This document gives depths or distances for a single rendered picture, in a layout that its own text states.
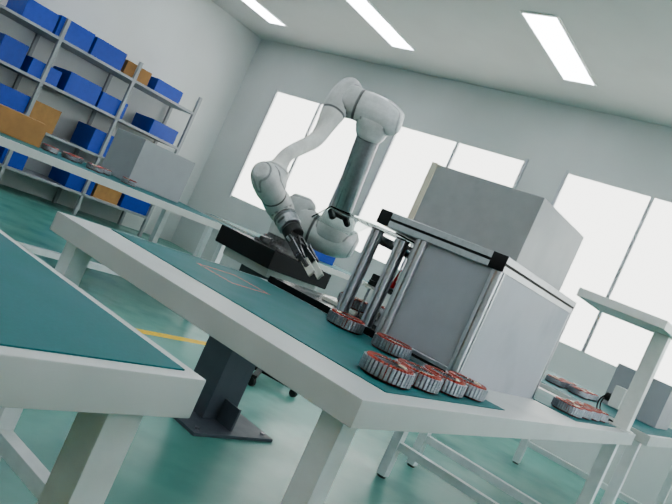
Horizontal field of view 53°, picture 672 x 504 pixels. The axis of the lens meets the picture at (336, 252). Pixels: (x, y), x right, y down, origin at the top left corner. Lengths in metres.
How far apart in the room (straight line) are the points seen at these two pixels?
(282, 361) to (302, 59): 8.76
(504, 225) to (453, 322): 0.33
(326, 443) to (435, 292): 0.86
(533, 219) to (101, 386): 1.48
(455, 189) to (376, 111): 0.77
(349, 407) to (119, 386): 0.47
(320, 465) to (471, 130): 6.94
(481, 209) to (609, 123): 5.45
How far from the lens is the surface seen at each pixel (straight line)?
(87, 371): 0.71
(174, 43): 9.64
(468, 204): 2.07
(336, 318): 1.87
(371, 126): 2.78
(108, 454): 0.83
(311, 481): 1.19
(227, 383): 3.11
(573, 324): 6.93
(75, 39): 8.30
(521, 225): 1.99
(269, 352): 1.21
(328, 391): 1.13
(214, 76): 10.10
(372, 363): 1.32
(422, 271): 1.96
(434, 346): 1.90
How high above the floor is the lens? 0.95
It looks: level
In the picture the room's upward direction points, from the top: 24 degrees clockwise
